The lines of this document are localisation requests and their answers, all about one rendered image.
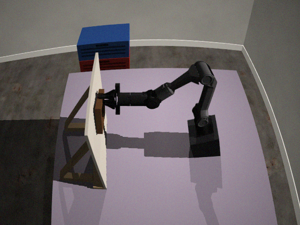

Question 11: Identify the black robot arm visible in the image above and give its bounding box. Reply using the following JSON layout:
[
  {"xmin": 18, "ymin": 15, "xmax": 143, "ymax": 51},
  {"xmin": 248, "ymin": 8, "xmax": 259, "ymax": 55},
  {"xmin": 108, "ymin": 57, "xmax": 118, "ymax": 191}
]
[{"xmin": 130, "ymin": 60, "xmax": 217, "ymax": 137}]

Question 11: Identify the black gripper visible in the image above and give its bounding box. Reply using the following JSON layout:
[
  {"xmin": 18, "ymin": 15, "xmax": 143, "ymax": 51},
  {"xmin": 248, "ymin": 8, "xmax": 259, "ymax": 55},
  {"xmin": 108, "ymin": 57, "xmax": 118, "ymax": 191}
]
[{"xmin": 98, "ymin": 83, "xmax": 130, "ymax": 115}]

